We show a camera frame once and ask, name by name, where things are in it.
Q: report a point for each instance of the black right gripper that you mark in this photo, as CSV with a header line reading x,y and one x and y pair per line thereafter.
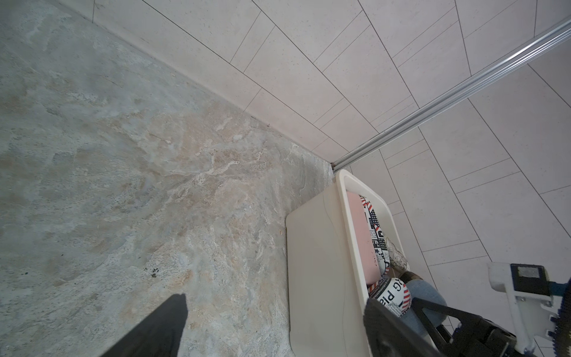
x,y
473,336

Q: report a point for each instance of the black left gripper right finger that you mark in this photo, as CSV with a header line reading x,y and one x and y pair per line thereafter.
x,y
387,335

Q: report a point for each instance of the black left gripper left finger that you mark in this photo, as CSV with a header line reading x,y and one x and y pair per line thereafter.
x,y
159,334

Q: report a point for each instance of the magazine print glasses case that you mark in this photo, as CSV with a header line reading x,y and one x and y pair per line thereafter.
x,y
393,294

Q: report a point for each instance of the pink case front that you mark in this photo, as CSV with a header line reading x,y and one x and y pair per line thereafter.
x,y
368,256

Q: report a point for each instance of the cream plastic storage box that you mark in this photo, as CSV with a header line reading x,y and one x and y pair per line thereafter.
x,y
326,281

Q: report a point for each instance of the newspaper case front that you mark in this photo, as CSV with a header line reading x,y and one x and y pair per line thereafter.
x,y
379,242

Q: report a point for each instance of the plaid glasses case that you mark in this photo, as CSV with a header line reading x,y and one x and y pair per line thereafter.
x,y
408,276

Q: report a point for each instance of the map print glasses case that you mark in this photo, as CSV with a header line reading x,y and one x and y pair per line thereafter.
x,y
398,260

